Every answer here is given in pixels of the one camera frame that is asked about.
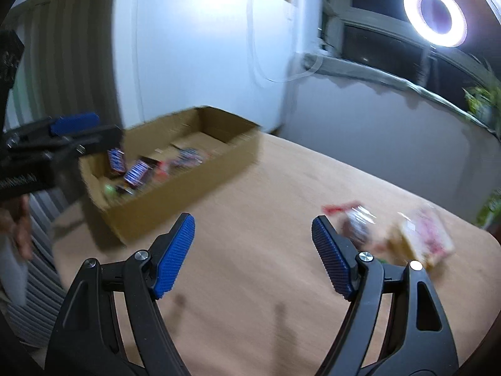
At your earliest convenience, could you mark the person's left hand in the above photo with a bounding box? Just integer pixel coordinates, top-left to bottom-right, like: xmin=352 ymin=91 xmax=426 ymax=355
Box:
xmin=0 ymin=196 xmax=33 ymax=261

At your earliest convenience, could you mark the white wardrobe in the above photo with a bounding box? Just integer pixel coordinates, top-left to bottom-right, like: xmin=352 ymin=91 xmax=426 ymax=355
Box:
xmin=113 ymin=0 xmax=298 ymax=134

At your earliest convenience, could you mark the large framed window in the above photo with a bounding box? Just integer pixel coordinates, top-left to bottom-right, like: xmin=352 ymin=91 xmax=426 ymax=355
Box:
xmin=321 ymin=0 xmax=501 ymax=118

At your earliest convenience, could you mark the grey striped curtain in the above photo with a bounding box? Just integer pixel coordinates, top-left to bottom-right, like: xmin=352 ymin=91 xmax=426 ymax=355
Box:
xmin=0 ymin=0 xmax=120 ymax=345

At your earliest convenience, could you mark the blue white chocolate bar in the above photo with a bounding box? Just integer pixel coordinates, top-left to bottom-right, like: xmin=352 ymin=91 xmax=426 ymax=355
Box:
xmin=107 ymin=148 xmax=127 ymax=177
xmin=123 ymin=160 xmax=152 ymax=188
xmin=172 ymin=148 xmax=204 ymax=170

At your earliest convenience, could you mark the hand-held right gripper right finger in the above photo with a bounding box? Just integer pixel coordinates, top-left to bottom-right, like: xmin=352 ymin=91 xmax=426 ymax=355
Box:
xmin=311 ymin=215 xmax=459 ymax=376

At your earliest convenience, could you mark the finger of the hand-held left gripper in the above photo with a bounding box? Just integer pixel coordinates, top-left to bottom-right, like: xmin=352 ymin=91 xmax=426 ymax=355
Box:
xmin=4 ymin=112 xmax=100 ymax=144
xmin=7 ymin=125 xmax=125 ymax=160

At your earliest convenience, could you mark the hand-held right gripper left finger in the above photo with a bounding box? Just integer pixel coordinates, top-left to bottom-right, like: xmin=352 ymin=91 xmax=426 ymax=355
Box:
xmin=44 ymin=212 xmax=195 ymax=376

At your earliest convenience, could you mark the potted spider plant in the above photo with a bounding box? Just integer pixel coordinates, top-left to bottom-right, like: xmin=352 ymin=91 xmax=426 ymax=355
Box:
xmin=464 ymin=57 xmax=501 ymax=130

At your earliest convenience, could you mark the brown cardboard box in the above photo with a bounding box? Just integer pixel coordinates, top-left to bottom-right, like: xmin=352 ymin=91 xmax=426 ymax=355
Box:
xmin=78 ymin=106 xmax=262 ymax=245

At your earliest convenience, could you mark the white cable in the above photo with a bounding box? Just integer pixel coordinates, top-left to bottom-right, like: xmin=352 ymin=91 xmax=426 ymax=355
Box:
xmin=246 ymin=0 xmax=318 ymax=84

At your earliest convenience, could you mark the white ring light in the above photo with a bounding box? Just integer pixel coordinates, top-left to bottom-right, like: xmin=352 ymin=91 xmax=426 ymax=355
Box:
xmin=403 ymin=0 xmax=468 ymax=48

